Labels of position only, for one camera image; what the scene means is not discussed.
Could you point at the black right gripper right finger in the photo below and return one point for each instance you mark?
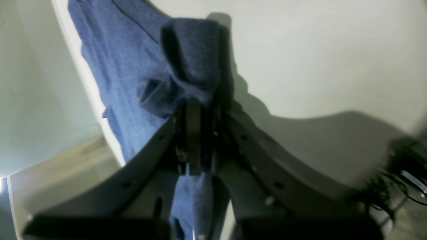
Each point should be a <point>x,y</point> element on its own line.
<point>271,198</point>

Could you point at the blue t-shirt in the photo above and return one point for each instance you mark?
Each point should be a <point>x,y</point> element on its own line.
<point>145,64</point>

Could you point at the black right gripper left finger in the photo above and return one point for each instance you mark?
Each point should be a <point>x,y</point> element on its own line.
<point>134,203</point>

